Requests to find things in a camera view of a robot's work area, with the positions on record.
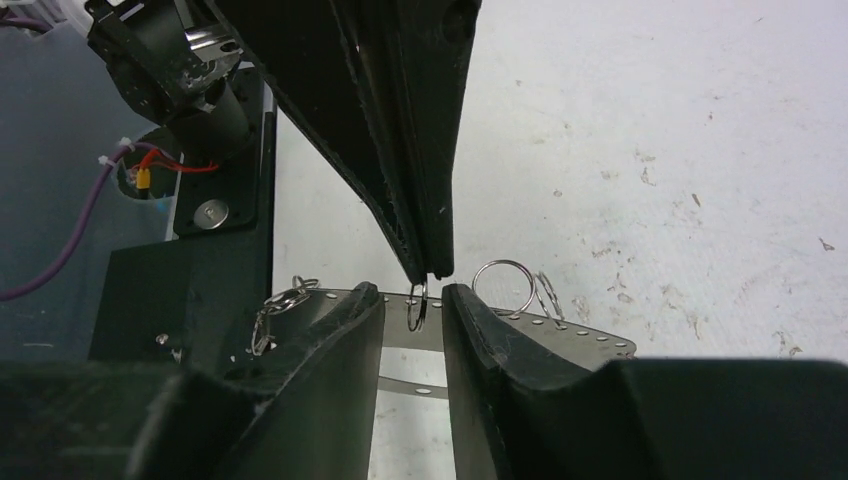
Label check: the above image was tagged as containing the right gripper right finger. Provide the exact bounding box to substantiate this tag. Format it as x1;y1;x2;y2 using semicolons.
441;283;848;480

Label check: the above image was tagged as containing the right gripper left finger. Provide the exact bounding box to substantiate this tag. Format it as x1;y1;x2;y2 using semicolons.
1;282;386;479

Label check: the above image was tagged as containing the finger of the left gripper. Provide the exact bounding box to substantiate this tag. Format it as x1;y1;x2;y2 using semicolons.
344;1;481;279
208;1;428;285

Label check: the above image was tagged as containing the metal key holder ring plate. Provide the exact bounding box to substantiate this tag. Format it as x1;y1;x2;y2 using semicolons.
244;277;638;410

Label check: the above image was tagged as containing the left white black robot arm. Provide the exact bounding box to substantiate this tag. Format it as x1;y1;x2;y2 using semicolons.
82;1;480;285

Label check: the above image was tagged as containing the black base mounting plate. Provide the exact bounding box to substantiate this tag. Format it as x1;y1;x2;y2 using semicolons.
88;67;277;375

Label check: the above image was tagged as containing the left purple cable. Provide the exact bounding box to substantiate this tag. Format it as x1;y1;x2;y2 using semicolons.
0;139;174;303

